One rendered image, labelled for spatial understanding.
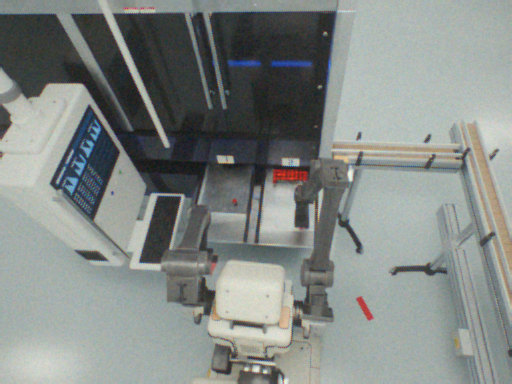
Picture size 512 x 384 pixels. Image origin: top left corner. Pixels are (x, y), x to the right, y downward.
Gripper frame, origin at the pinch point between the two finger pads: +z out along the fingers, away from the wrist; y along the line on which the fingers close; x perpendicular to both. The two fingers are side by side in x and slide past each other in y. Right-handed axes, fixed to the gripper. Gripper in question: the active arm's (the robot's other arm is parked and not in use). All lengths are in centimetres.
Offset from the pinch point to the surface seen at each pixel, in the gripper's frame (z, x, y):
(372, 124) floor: 65, -65, 171
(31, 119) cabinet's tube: -71, 94, -10
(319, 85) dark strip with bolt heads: -64, -5, 22
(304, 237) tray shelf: 3.9, -1.7, -2.1
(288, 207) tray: 0.9, 6.7, 13.9
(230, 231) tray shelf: 3.4, 35.0, -0.9
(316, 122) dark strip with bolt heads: -44, -5, 25
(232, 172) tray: -3, 39, 35
